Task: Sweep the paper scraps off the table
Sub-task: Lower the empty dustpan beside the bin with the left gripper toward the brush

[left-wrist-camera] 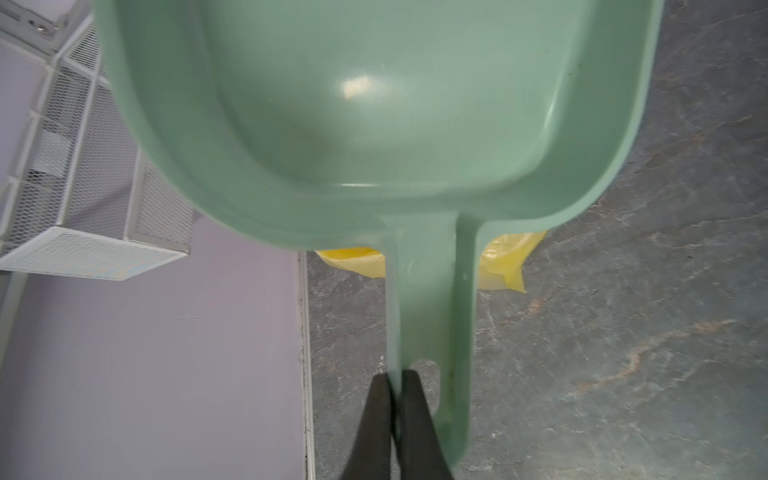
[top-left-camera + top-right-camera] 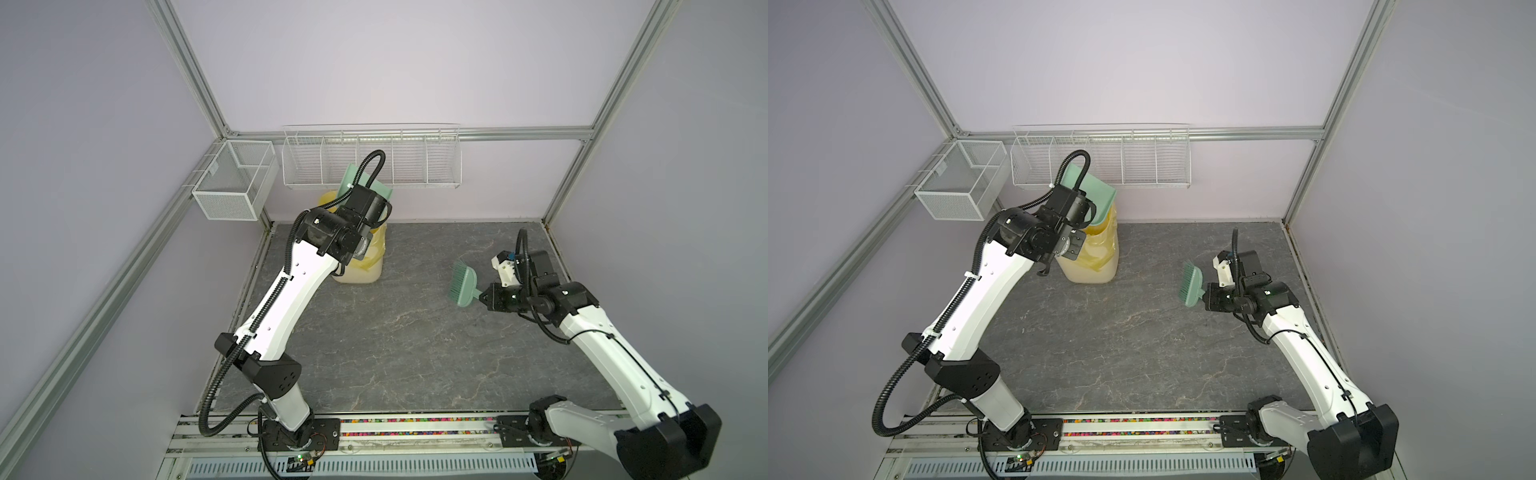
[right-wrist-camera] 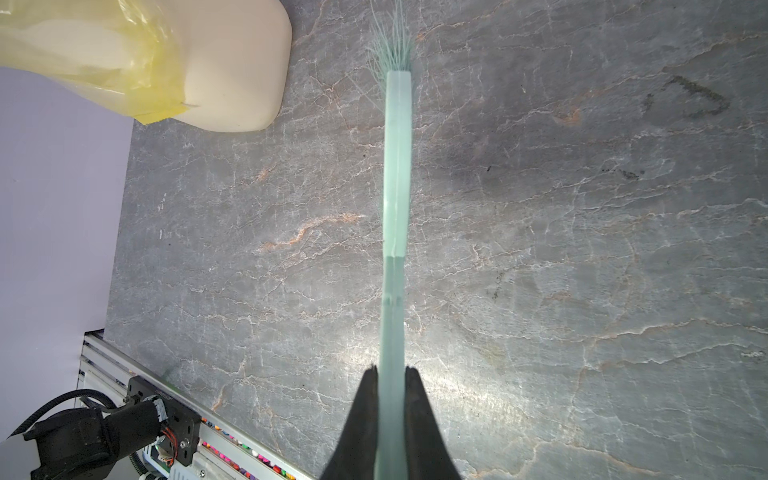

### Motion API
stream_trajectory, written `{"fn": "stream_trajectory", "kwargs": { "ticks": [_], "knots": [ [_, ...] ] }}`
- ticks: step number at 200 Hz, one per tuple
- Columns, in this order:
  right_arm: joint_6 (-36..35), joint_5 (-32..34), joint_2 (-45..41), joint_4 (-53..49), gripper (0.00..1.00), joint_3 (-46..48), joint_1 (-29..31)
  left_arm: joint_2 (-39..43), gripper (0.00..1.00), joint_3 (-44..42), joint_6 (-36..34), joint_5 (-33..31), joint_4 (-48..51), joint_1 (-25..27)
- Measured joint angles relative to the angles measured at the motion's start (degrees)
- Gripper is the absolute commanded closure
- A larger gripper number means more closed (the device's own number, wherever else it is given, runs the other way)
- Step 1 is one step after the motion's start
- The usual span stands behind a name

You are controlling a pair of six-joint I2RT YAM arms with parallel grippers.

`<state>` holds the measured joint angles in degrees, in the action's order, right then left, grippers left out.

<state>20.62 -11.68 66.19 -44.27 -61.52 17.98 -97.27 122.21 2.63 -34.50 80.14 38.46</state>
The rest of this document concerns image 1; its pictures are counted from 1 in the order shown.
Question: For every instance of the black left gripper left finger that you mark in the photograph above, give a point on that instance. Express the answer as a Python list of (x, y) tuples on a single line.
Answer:
[(370, 457)]

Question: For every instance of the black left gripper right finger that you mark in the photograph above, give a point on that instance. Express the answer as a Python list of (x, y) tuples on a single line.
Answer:
[(419, 453)]

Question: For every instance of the green plastic dustpan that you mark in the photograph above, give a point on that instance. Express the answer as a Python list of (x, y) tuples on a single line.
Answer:
[(420, 129)]

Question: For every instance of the beige bin with yellow bag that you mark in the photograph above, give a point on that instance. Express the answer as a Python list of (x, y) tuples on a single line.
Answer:
[(499, 268)]

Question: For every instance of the small white mesh basket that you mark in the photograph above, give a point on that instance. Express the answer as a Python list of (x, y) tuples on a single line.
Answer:
[(84, 200)]

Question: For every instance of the aluminium left frame post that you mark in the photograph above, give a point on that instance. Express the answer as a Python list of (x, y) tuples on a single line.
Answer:
[(41, 27)]

